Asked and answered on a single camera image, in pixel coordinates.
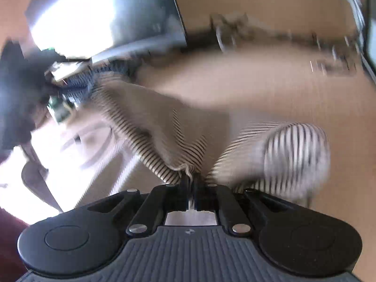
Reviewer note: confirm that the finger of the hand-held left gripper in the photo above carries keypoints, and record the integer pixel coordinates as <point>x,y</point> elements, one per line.
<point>80,86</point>

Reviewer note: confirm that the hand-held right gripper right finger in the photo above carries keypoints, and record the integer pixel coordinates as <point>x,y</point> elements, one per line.
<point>199,195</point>

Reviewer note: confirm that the person's maroon clothing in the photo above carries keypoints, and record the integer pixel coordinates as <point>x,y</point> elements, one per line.
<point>10,241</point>

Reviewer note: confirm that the striped knit garment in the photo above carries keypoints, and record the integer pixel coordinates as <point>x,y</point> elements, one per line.
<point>164,123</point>

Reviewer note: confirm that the black computer keyboard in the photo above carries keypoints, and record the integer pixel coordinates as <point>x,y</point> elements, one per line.
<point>123,69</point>

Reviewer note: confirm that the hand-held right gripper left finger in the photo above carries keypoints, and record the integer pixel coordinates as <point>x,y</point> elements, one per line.
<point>183,195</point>

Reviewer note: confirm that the black curved computer monitor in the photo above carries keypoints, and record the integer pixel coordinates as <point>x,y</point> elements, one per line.
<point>100,14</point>

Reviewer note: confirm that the white glass-sided computer case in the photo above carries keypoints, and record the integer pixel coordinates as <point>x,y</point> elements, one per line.
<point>370,26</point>

